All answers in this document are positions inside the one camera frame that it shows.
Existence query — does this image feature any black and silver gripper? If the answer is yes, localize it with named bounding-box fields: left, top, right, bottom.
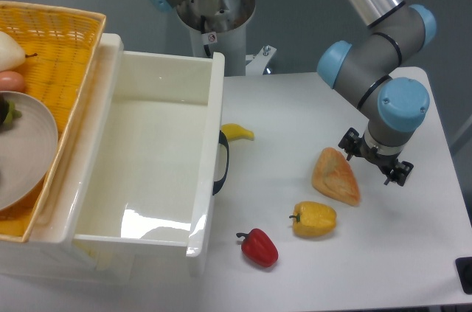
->
left=338, top=128, right=413, bottom=187

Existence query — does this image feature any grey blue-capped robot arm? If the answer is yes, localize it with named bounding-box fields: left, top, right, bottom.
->
left=150, top=0, right=437, bottom=185

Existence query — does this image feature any triangle bread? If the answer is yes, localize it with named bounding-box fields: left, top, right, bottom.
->
left=311, top=148, right=361, bottom=207

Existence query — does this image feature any yellow bell pepper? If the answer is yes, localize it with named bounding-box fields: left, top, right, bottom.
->
left=289, top=201, right=337, bottom=238

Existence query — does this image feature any black corner object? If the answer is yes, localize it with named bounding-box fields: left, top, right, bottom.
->
left=455, top=257, right=472, bottom=295

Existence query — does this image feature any yellow banana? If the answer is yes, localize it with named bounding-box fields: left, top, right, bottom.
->
left=221, top=123, right=254, bottom=142

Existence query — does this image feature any red bell pepper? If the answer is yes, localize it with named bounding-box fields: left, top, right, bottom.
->
left=236, top=228, right=279, bottom=268

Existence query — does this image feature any white open drawer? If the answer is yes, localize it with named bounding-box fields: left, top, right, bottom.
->
left=73, top=52, right=229, bottom=276

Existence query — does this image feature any yellow wicker basket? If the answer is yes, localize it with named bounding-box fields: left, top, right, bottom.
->
left=1, top=1, right=106, bottom=243

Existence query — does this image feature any white drawer cabinet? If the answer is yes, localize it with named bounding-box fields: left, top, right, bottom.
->
left=1, top=33, right=133, bottom=284

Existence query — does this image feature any grey ribbed plate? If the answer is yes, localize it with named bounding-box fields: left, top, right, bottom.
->
left=1, top=91, right=58, bottom=209

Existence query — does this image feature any dark purple eggplant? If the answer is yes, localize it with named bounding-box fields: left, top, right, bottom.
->
left=1, top=94, right=22, bottom=131

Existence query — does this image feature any pink egg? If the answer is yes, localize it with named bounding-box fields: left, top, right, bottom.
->
left=0, top=71, right=26, bottom=92

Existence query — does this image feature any white pear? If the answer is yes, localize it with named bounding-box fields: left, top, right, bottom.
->
left=0, top=32, right=38, bottom=72

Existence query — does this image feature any black drawer handle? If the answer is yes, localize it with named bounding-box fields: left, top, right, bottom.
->
left=212, top=130, right=230, bottom=195

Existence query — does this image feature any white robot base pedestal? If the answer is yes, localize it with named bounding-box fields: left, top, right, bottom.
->
left=176, top=0, right=277, bottom=76

